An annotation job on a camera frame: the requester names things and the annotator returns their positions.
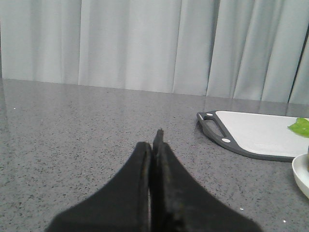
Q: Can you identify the white round plate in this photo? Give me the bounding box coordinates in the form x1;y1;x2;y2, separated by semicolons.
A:
292;154;309;198

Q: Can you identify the green lettuce leaf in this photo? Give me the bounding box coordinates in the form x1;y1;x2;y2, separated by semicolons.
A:
288;118;309;138

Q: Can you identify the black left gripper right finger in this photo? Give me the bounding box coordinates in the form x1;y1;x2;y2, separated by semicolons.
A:
150;129;261;232

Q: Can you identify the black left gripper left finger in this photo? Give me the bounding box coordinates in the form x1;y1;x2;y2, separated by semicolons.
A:
46;142;152;232

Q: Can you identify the white pleated curtain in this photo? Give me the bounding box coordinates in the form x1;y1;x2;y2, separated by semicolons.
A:
0;0;309;104

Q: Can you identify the white grey cutting board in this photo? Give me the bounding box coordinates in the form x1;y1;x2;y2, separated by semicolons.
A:
197;111;309;162

